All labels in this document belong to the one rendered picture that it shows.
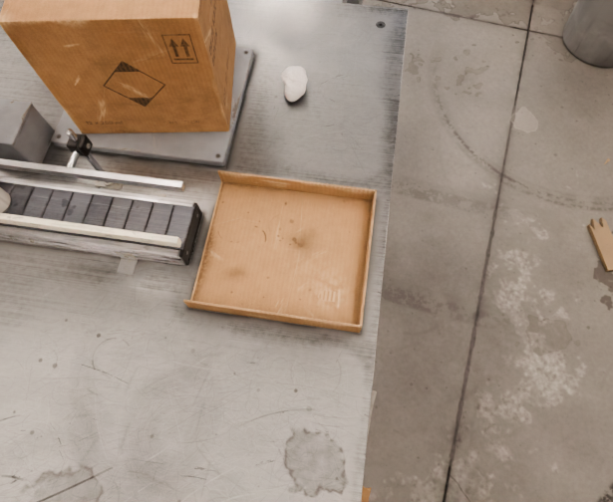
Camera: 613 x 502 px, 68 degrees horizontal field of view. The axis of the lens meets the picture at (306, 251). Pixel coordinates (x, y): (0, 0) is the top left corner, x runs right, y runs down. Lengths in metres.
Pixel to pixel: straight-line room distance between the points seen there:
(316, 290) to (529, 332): 1.13
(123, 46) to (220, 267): 0.39
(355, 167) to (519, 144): 1.30
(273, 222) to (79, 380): 0.43
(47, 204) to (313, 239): 0.49
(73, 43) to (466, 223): 1.46
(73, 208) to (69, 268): 0.11
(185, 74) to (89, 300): 0.43
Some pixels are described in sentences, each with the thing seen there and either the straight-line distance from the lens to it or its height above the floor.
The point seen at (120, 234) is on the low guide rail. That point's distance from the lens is 0.83.
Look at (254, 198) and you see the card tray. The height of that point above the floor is 0.83.
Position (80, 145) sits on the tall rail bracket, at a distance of 0.88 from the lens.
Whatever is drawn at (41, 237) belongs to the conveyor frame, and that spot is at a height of 0.88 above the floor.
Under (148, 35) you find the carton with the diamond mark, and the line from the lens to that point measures 0.81.
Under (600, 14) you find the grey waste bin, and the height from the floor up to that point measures 0.23.
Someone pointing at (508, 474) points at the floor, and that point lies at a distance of 1.72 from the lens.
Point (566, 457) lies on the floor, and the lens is 1.79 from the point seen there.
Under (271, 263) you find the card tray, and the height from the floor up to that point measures 0.83.
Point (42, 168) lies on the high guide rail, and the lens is 0.89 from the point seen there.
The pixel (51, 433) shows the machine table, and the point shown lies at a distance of 0.88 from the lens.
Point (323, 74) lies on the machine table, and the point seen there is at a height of 0.83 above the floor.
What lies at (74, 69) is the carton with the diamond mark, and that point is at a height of 1.02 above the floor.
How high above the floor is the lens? 1.60
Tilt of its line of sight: 67 degrees down
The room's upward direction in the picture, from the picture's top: 3 degrees counter-clockwise
